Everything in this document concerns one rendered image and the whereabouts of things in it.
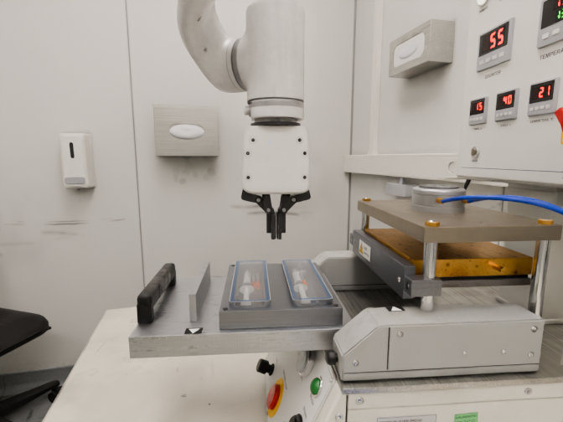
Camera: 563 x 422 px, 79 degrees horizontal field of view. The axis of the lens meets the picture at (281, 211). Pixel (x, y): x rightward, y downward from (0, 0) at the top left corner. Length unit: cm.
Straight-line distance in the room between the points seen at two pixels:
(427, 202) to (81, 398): 71
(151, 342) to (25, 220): 165
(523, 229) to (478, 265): 7
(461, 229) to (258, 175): 27
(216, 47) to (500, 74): 48
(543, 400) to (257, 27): 60
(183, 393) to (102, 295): 139
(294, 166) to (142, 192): 149
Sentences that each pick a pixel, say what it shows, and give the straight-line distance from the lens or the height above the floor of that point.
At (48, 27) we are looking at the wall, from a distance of 209.
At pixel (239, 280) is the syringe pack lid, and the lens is 54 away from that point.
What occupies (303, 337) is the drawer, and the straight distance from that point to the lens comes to 48.
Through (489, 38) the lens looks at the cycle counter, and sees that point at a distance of 76.
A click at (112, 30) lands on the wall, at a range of 202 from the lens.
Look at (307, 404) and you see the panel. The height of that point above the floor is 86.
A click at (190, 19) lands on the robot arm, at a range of 49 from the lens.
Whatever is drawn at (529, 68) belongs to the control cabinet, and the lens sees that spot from 68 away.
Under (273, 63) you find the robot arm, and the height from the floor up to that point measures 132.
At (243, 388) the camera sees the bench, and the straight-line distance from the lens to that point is 75.
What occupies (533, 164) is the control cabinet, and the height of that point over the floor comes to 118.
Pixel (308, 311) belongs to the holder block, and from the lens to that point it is 47.
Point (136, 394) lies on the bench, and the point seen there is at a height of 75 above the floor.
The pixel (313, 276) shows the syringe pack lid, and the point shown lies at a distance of 56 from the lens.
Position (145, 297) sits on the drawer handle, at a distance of 51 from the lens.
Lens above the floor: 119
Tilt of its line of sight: 9 degrees down
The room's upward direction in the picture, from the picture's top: straight up
